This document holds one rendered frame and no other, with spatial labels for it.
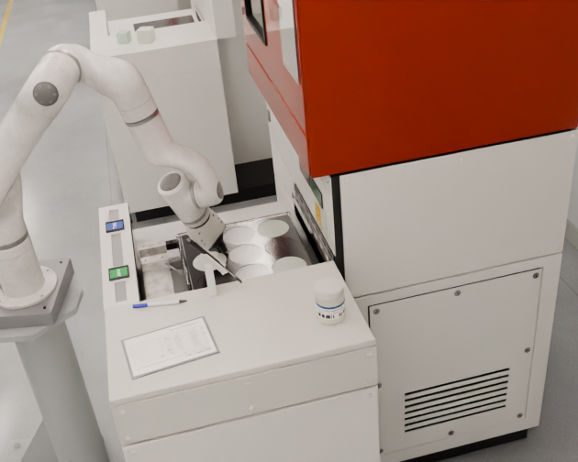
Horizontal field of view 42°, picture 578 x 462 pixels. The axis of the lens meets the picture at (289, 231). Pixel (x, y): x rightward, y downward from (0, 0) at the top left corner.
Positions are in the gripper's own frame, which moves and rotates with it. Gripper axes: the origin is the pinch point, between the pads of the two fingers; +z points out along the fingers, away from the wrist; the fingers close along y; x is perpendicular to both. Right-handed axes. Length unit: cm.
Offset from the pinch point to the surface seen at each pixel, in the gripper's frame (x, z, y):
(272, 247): 11.3, 6.5, -8.7
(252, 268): 13.1, 1.8, 1.3
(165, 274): -8.4, -2.7, 15.5
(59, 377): -33, 13, 56
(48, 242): -192, 102, 0
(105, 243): -26.1, -12.5, 17.5
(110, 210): -40.6, -6.8, 5.6
